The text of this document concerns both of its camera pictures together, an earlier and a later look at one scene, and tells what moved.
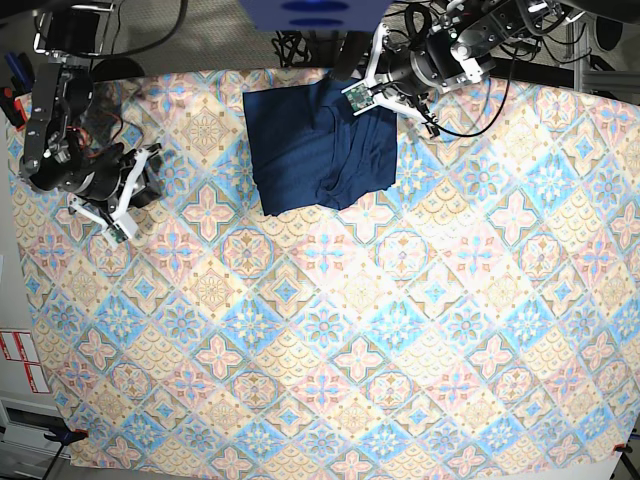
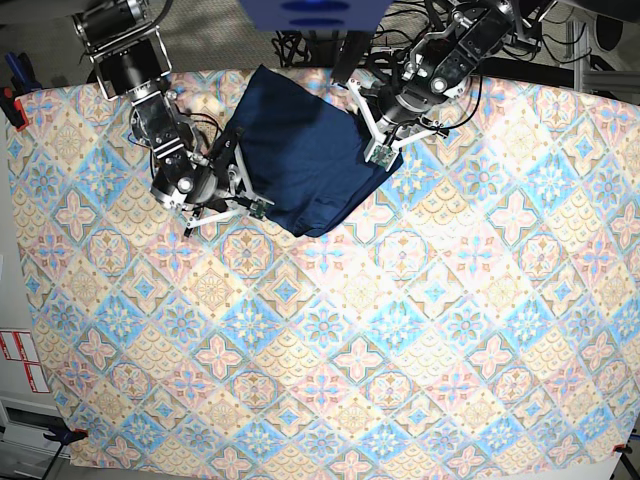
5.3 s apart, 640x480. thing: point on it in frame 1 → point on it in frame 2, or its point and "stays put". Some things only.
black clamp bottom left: [64, 436] stays put
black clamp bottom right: [627, 449] stays put
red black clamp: [13, 108] stays put
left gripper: [105, 179] → [191, 180]
